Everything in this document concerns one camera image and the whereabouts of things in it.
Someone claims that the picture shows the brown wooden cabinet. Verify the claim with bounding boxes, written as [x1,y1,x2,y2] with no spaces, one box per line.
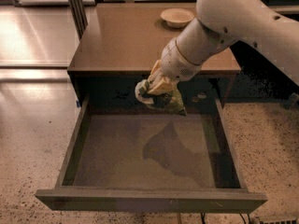
[68,4,240,114]

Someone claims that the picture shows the white ceramic bowl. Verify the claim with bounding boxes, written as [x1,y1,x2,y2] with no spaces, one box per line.
[161,8,194,28]

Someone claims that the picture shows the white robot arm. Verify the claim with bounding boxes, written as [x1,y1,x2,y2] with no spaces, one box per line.
[148,0,299,95]

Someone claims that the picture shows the green jalapeno chip bag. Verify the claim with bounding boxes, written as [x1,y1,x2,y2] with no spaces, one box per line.
[135,79,187,116]

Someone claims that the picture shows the black cables under drawer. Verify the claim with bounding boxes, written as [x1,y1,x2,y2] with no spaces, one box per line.
[200,212,253,224]

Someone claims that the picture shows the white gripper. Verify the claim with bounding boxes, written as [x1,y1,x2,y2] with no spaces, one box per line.
[147,38,202,95]

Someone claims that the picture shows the open top drawer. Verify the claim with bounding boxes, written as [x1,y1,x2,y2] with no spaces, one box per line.
[36,99,267,214]

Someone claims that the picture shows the metal window frame post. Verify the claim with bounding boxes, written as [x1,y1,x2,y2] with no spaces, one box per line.
[68,0,88,39]

